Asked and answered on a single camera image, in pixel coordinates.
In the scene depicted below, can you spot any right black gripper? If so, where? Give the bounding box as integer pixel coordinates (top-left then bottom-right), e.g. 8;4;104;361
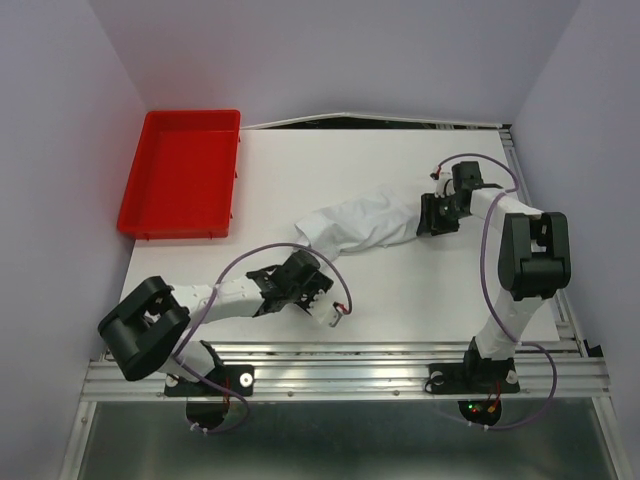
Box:
414;191;467;235

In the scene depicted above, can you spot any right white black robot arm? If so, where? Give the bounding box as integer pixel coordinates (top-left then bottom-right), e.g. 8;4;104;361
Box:
417;154;571;395

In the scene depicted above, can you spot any aluminium front rail frame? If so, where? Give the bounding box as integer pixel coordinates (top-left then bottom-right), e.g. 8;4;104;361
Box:
79;340;611;404

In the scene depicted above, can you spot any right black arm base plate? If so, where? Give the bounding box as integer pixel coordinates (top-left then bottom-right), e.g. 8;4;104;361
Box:
428;359;520;395

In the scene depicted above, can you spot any white fabric skirt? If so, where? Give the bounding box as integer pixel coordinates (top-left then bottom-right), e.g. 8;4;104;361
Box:
295;183;424;260

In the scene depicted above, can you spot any red plastic tray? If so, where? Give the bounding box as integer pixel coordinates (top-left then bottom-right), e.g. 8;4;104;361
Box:
117;109;241;240

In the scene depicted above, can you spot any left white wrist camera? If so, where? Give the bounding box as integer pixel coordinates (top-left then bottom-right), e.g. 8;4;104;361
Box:
310;302;346;328

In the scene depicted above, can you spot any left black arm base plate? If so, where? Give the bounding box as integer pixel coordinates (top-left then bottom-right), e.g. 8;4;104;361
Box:
163;363;257;399

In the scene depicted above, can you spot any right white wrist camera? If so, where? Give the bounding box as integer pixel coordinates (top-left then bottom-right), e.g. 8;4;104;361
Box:
430;167;455;198

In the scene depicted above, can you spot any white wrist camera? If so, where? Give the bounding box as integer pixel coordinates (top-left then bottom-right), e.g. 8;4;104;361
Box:
310;302;346;328
430;167;455;198

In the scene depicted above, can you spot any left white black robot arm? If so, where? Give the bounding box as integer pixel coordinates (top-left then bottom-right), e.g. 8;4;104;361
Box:
98;250;342;397

